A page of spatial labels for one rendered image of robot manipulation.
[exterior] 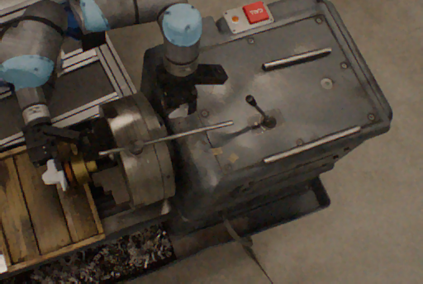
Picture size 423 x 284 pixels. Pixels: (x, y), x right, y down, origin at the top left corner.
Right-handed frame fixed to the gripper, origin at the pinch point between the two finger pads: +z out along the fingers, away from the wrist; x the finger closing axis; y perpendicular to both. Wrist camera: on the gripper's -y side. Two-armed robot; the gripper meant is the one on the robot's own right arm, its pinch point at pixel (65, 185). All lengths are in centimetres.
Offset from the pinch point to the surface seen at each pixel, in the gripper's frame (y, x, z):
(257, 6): -67, 19, -27
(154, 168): -23.0, 12.4, 6.5
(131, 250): -14, -49, 18
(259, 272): -70, -108, 41
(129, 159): -17.5, 14.7, 2.7
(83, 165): -6.1, 4.2, -2.7
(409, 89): -188, -108, -18
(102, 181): -9.7, 2.3, 2.7
